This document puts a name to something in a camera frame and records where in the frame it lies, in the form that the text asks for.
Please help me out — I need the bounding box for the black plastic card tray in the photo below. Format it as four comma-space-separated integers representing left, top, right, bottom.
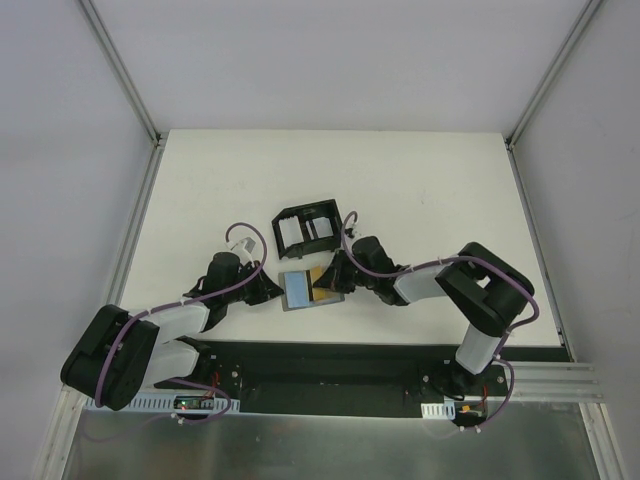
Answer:
271, 199, 342, 260

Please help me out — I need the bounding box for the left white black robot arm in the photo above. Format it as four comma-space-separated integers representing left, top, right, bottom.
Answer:
60, 252, 284, 411

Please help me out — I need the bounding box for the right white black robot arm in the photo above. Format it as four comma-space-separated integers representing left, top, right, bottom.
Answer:
312, 236, 535, 395

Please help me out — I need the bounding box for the white card stack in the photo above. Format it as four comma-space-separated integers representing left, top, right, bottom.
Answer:
278, 216, 304, 249

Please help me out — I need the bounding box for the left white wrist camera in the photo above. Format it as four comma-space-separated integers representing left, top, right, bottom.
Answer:
227, 237, 256, 264

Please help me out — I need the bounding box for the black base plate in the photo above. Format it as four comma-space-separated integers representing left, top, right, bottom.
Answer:
152, 339, 516, 416

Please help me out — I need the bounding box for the left table edge rail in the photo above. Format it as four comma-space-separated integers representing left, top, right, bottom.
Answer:
88, 143, 164, 326

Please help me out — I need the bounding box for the table edge rail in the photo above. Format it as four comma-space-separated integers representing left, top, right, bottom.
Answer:
88, 143, 164, 326
505, 143, 576, 361

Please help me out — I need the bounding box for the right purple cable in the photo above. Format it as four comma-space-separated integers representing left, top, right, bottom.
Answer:
341, 212, 540, 435

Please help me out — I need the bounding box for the left white cable duct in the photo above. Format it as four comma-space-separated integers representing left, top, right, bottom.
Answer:
84, 393, 241, 416

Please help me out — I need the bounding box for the white cable duct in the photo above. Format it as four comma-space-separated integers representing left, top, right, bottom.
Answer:
84, 393, 241, 416
420, 402, 456, 421

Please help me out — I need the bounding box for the right white cable duct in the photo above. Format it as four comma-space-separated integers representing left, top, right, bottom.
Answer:
420, 402, 456, 421

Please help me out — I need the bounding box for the right table edge rail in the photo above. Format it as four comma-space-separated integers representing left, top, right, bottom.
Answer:
505, 143, 576, 361

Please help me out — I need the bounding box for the front aluminium rail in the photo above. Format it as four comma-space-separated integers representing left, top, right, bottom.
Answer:
512, 362, 604, 403

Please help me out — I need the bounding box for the left aluminium frame post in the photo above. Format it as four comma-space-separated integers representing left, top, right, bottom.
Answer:
75, 0, 163, 146

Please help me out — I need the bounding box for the aluminium frame post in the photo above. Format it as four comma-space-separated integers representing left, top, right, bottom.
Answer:
75, 0, 163, 146
505, 0, 606, 151

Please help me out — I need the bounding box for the right aluminium frame post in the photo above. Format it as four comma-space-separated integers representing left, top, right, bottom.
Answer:
505, 0, 606, 151

